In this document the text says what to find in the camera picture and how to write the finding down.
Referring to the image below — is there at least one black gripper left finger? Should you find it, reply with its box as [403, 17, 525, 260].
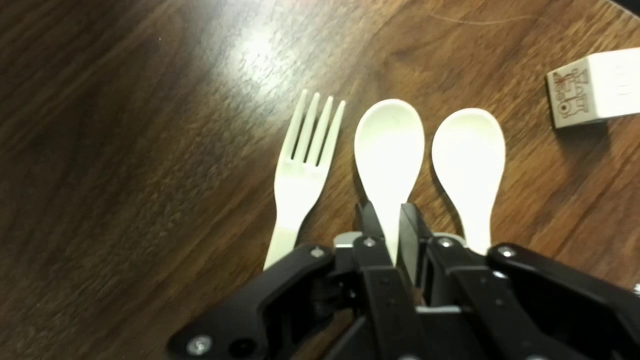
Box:
[166, 200, 409, 360]

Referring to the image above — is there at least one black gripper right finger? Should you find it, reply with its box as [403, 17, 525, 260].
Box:
[397, 200, 640, 360]

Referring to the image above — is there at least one white plastic fork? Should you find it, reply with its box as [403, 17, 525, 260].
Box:
[259, 88, 347, 273]

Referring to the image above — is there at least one small pale printed cube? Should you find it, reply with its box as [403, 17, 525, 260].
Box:
[546, 47, 640, 131]

